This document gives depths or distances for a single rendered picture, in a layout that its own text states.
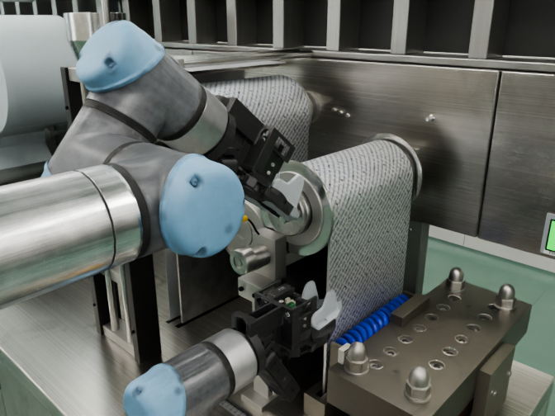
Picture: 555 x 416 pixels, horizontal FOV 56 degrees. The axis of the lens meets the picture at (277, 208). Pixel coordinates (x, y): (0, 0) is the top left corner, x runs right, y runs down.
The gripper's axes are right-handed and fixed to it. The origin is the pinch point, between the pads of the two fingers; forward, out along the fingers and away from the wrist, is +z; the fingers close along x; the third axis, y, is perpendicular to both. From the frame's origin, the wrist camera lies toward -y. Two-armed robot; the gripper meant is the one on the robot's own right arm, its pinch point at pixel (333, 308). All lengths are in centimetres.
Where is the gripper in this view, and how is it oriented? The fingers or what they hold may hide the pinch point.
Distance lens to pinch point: 83.9
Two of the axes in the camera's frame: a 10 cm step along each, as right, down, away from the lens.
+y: 0.0, -9.4, -3.5
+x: -7.3, -2.4, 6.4
